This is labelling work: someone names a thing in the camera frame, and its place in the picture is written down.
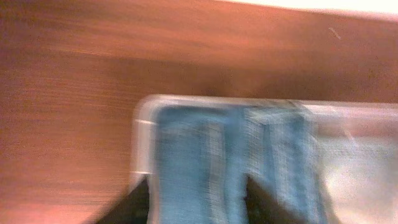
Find clear plastic storage bin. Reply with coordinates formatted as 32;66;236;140
131;95;397;223

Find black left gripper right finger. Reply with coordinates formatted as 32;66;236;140
245;176;299;224

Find light blue jeans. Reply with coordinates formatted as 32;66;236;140
317;137;397;224

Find dark blue jeans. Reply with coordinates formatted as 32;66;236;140
154;106;327;223

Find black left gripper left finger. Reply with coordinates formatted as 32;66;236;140
93;175;150;224

